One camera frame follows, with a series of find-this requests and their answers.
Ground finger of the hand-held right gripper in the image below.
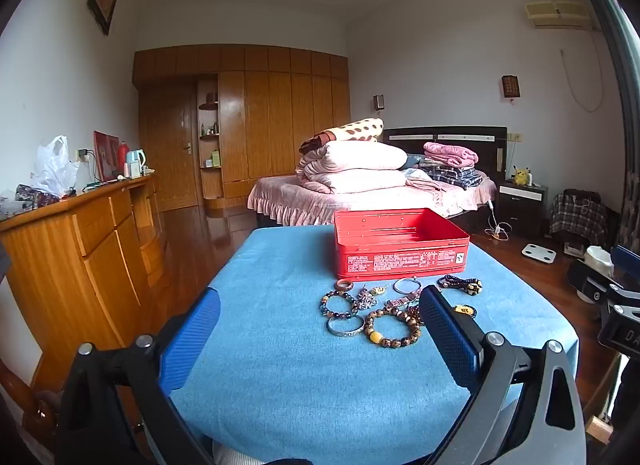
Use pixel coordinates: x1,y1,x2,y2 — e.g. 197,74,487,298
567,260,623,306
613,244,640,277

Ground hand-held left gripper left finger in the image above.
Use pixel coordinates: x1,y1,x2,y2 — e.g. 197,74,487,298
55,287,223,465

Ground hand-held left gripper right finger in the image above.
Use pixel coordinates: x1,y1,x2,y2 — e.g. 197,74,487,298
417,286,588,465

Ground bead necklace yellow disc pendant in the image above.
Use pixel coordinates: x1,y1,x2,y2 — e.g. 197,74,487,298
406,304,477,328

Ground black bead bracelet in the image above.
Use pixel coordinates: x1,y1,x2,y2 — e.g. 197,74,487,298
437,274,484,296

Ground silver metal watch band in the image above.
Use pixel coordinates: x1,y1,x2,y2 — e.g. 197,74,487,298
384,292,420,310

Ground brown bead bracelet yellow bead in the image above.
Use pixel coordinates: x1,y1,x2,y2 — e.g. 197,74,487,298
364,306,426,350

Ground red metal box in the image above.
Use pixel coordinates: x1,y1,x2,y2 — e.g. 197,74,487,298
333,208,472,282

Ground silver bangle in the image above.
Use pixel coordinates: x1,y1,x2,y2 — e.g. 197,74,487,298
326,315,366,338

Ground multicolour bead bracelet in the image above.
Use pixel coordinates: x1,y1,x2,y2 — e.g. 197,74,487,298
320,290,360,318

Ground white bathroom scale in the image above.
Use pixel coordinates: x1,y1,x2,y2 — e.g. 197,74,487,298
521,243,560,266

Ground plaid cloth pile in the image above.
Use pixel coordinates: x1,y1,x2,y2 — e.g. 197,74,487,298
549,189,608,248

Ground dark nightstand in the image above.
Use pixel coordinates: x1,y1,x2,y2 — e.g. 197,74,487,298
497,180,549,238

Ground blue tablecloth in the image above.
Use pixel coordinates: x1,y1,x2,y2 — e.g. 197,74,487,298
170,227,580,465

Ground wooden dresser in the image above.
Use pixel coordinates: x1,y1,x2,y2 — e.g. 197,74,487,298
0,172,168,396

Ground plaid folded clothes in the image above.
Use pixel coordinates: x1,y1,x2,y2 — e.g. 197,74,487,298
417,157,485,190

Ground bed with pink bedspread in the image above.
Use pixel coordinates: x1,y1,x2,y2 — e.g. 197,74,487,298
247,126,508,233

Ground pink folded quilt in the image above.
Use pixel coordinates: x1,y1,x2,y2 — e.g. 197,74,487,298
297,167,408,194
300,140,408,180

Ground light blue kettle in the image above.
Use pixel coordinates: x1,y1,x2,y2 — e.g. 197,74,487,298
126,149,148,178

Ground pink folded blanket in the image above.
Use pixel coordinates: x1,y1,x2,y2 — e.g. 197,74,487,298
422,141,480,169

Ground wooden door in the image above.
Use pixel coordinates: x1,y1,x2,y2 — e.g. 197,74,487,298
139,85,201,213

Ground dark wooden headboard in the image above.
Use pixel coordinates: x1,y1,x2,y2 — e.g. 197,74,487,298
382,126,508,186

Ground red gift box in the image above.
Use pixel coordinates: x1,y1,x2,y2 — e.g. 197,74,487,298
93,131,123,182

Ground dark patterned pouch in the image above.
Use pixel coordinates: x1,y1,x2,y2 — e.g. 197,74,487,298
15,184,61,208

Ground white plastic bag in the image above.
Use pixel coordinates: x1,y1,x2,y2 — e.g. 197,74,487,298
31,135,81,196

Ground spotted folded blanket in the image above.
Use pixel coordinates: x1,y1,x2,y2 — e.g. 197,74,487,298
300,117,385,156

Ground wooden wardrobe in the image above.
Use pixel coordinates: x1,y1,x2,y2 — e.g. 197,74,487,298
132,44,350,200

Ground silver chain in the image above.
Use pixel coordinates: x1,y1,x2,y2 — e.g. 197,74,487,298
356,285,379,312

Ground white power strip cable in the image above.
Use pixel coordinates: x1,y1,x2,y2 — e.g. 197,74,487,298
482,200,513,241

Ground wall air conditioner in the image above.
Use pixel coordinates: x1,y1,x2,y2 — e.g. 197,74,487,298
524,0,596,30

